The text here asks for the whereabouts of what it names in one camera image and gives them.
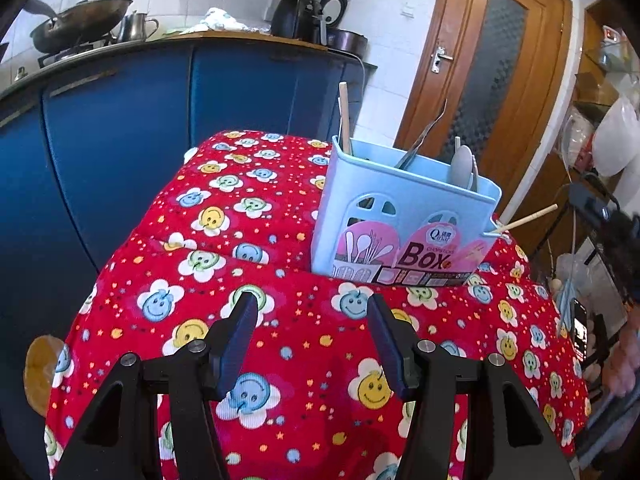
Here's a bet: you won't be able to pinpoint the red smiley flower blanket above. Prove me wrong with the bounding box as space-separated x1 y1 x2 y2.
44 130 591 480

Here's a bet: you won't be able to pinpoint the light blue utensil box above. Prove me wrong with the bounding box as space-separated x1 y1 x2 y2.
311 135 502 288

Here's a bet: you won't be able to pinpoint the metal kettle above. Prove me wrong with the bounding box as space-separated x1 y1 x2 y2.
116 11 160 43

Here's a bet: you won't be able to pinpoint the metal storage rack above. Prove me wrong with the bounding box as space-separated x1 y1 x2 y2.
550 0 640 411

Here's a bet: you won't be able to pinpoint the light blue plastic item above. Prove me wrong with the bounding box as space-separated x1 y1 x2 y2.
555 280 581 331

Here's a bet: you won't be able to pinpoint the wooden chopstick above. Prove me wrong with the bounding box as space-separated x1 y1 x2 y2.
338 82 355 157
482 204 559 237

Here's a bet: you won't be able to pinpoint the black pot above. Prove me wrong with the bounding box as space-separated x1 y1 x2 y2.
320 0 368 53

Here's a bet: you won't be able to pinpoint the pale spoon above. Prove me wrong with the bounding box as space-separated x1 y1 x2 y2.
450 145 473 192

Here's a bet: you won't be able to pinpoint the round wooden stool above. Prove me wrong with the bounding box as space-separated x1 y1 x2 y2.
24 335 68 418

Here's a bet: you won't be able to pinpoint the blue kitchen cabinets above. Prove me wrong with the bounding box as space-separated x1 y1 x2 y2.
0 35 378 411

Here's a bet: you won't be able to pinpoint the wooden door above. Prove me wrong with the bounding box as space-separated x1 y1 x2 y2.
395 0 573 211

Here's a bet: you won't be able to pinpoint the black air fryer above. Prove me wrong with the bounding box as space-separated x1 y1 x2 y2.
270 0 328 43

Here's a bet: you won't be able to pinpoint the person's right hand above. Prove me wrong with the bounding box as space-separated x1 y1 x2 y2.
602 325 640 401

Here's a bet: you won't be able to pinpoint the metal door handle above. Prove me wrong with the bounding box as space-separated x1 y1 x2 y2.
431 39 455 75

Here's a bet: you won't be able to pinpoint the white plastic bag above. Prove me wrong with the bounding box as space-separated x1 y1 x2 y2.
592 95 640 178

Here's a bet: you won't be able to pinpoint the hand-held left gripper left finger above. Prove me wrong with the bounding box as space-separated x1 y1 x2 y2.
52 291 258 480

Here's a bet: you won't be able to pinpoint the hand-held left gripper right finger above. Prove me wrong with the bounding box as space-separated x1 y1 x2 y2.
366 292 576 480

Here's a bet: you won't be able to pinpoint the gas stove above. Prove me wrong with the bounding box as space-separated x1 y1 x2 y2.
37 40 118 70

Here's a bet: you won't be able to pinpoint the crumpled white cloth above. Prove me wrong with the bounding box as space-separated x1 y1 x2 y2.
179 6 248 36

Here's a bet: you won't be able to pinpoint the large black wok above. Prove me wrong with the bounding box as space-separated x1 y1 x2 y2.
22 0 135 56

